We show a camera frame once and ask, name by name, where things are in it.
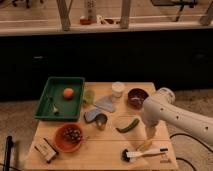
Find small metal utensil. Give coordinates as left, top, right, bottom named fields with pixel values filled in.
left=49, top=97, right=59, bottom=115

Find black white dish brush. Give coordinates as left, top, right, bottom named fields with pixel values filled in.
left=121, top=148, right=168, bottom=162

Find yellow banana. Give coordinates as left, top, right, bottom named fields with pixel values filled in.
left=137, top=139, right=152, bottom=152

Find white cup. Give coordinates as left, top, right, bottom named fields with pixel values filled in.
left=112, top=82, right=125, bottom=98

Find metal cup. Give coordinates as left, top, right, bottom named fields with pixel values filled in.
left=95, top=114, right=108, bottom=131

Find green plastic tray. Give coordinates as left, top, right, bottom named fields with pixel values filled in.
left=34, top=77, right=85, bottom=122

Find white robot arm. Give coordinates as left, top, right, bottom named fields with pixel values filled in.
left=141, top=87, right=213, bottom=147

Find red white bottle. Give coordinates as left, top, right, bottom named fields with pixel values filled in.
left=80, top=0, right=97, bottom=25

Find black cable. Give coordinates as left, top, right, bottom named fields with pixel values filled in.
left=169, top=132, right=213, bottom=171

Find dark red bowl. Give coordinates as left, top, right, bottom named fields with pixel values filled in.
left=127, top=88, right=148, bottom=109

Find light green cup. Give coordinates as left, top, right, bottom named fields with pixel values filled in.
left=83, top=90, right=95, bottom=105

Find black stand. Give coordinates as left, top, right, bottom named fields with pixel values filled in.
left=3, top=136, right=14, bottom=171

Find orange ball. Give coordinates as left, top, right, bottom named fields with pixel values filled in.
left=63, top=88, right=74, bottom=99

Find grey cloth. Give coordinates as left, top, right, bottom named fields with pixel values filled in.
left=94, top=96, right=116, bottom=113

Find orange bowl with nuts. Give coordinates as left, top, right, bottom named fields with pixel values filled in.
left=53, top=123, right=83, bottom=153

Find green pepper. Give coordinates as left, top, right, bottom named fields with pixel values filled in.
left=116, top=118, right=140, bottom=133

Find small cardboard box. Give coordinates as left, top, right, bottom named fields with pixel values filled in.
left=34, top=138, right=59, bottom=163

